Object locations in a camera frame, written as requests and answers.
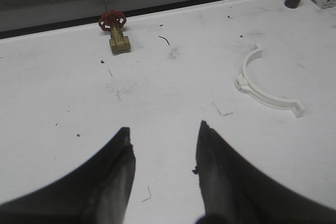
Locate brass valve with red handle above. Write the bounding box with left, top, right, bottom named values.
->
left=98, top=10, right=131, bottom=54

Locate white half pipe clamp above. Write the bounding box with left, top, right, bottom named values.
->
left=235, top=43, right=306, bottom=118

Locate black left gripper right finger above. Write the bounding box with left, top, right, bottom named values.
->
left=193, top=121, right=335, bottom=223

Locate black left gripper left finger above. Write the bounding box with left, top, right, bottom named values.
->
left=1, top=127, right=135, bottom=223

